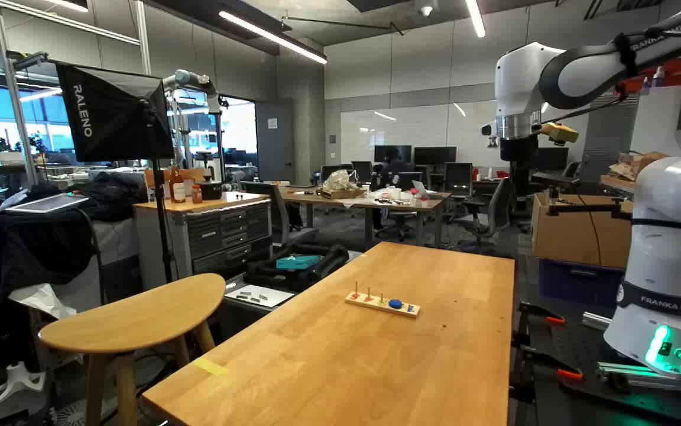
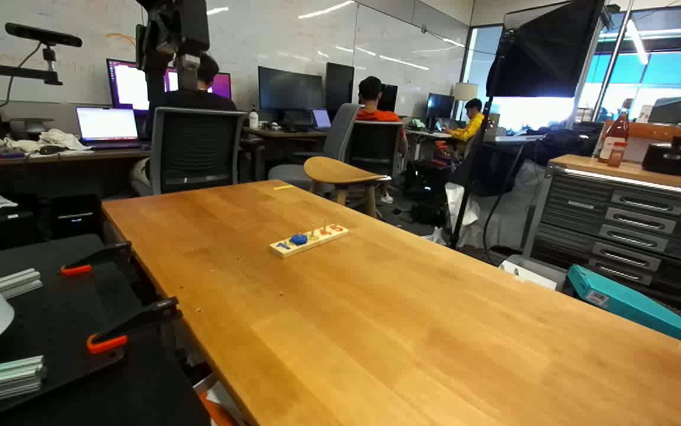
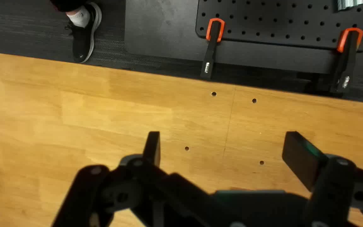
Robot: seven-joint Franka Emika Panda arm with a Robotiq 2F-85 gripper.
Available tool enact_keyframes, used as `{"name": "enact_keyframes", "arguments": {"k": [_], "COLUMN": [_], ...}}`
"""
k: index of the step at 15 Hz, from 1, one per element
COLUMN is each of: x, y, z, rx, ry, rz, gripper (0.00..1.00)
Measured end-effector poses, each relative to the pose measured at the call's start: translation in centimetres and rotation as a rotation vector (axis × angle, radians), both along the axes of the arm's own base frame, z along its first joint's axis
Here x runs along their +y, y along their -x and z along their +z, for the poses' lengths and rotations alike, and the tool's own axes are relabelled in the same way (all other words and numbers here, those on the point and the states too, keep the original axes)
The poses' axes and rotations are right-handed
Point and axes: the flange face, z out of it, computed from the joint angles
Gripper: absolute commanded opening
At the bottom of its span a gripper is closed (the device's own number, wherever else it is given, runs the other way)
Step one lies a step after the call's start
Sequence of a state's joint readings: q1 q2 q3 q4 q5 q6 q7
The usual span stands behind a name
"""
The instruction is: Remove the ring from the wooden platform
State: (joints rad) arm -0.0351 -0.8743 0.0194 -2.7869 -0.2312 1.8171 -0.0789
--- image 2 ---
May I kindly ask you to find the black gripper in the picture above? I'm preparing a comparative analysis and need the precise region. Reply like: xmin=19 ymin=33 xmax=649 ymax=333
xmin=134 ymin=0 xmax=213 ymax=92

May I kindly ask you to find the person in orange shirt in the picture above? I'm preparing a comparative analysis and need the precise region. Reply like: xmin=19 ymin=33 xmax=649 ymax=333
xmin=351 ymin=74 xmax=402 ymax=125

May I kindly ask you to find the grey drawer tool cabinet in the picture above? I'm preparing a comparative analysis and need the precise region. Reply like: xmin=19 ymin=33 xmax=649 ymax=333
xmin=522 ymin=151 xmax=681 ymax=313

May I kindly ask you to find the black clamp with orange handle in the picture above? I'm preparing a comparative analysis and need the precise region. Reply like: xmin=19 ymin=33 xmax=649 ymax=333
xmin=83 ymin=296 xmax=182 ymax=357
xmin=59 ymin=239 xmax=134 ymax=280

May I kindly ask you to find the teal and black case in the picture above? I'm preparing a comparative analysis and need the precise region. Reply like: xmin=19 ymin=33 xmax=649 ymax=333
xmin=564 ymin=264 xmax=681 ymax=357

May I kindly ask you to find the person in black shirt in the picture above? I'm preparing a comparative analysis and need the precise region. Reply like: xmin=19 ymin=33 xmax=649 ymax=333
xmin=157 ymin=53 xmax=238 ymax=113

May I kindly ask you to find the person in yellow shirt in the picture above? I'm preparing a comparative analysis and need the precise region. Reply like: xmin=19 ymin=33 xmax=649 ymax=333
xmin=446 ymin=97 xmax=487 ymax=144

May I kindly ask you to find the black mesh office chair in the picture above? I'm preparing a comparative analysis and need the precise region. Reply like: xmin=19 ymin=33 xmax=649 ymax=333
xmin=146 ymin=105 xmax=248 ymax=196

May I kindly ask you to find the round wooden stool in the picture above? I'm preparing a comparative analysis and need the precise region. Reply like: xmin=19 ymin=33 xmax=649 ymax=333
xmin=299 ymin=155 xmax=395 ymax=221

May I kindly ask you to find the open silver laptop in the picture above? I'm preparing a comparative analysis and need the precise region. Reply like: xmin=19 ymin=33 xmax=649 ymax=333
xmin=73 ymin=105 xmax=146 ymax=151

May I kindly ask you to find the black stereo camera on stand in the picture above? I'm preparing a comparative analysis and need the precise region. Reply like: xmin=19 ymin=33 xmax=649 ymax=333
xmin=1 ymin=22 xmax=85 ymax=88

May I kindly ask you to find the grey office chair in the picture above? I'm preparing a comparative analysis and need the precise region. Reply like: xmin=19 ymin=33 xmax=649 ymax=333
xmin=266 ymin=101 xmax=363 ymax=191

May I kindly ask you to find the black softbox light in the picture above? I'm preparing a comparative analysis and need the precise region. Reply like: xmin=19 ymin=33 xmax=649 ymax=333
xmin=484 ymin=0 xmax=609 ymax=101

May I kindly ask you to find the black computer monitor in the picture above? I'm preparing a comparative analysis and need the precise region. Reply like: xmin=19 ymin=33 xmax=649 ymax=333
xmin=254 ymin=64 xmax=325 ymax=119

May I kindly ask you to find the black light stand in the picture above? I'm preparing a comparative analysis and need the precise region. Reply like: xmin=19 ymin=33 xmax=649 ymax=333
xmin=446 ymin=92 xmax=514 ymax=248

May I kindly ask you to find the wooden peg platform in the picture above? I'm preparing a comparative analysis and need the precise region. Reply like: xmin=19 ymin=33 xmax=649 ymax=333
xmin=266 ymin=222 xmax=351 ymax=259

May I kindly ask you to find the orange bottle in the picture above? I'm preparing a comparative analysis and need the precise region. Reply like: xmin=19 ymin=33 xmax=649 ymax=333
xmin=596 ymin=110 xmax=634 ymax=171

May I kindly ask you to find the monitor with purple screen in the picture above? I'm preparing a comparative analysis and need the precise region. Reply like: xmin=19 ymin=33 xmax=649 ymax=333
xmin=103 ymin=58 xmax=154 ymax=113

